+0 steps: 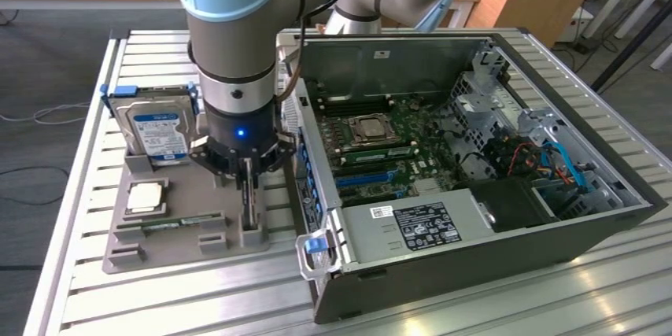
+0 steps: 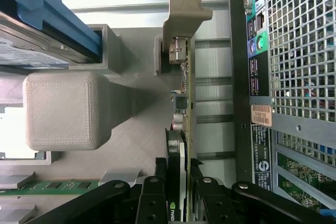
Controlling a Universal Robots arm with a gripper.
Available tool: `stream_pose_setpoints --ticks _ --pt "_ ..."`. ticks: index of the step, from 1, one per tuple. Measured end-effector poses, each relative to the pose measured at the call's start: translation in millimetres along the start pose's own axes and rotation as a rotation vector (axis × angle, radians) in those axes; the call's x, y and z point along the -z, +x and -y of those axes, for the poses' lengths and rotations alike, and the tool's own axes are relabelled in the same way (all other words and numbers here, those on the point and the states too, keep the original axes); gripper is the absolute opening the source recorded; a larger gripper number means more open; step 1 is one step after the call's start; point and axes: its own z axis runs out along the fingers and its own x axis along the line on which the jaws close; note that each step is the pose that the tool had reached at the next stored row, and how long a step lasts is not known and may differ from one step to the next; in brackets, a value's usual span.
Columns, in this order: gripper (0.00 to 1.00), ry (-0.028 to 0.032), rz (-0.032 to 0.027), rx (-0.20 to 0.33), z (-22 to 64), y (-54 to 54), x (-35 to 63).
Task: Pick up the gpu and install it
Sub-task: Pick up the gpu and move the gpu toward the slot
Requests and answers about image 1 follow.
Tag perforated metal drive cage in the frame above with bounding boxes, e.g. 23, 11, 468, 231
449, 70, 527, 156

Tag green motherboard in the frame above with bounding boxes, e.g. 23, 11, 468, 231
313, 91, 467, 208

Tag silver metal disk bay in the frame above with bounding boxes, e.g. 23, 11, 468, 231
516, 109, 629, 219

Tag blue expansion slot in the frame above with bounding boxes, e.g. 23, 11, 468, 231
333, 172, 396, 187

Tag silver chipset heatsink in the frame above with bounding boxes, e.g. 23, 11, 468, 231
417, 178, 448, 196

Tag white table leg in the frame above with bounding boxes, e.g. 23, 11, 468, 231
649, 36, 672, 72

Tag dark cable on arm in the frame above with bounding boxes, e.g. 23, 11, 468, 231
277, 0, 316, 111

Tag black cable bundle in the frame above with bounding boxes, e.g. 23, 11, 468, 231
440, 127, 508, 179

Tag black RAM slot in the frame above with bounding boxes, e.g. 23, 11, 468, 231
320, 104, 393, 116
319, 95, 393, 105

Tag blue SATA wire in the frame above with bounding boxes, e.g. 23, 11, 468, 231
543, 140, 584, 186
569, 164, 597, 198

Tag grey floor cable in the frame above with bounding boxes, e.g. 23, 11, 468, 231
0, 100, 92, 125

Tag green RAM stick white label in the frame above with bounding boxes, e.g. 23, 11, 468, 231
116, 213, 221, 231

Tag blue disk caddy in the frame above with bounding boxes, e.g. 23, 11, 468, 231
97, 82, 200, 119

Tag open black PC case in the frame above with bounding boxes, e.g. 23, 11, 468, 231
275, 28, 669, 325

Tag grey power supply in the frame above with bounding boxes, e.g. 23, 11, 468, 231
333, 188, 496, 267

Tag red yellow power wires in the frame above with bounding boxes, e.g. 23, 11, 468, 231
512, 142, 561, 179

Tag CPU with grey paste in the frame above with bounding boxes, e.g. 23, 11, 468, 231
359, 117, 393, 140

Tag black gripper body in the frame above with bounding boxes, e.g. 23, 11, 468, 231
203, 105, 280, 164

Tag hard disk with blue label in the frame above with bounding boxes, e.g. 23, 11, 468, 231
112, 95, 204, 167

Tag graphics card with metal bracket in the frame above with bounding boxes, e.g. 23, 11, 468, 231
239, 172, 263, 233

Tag clean silver CPU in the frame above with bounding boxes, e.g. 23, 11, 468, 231
125, 184, 164, 213

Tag black diagonal pole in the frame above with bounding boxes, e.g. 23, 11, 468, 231
591, 0, 672, 93

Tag black floor cable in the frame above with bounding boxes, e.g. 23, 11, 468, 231
0, 165, 69, 187

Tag grey plastic parts rack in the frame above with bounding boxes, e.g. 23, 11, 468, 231
101, 113, 272, 276

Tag white pedestal cabinet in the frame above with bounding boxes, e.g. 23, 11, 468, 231
556, 6, 596, 42

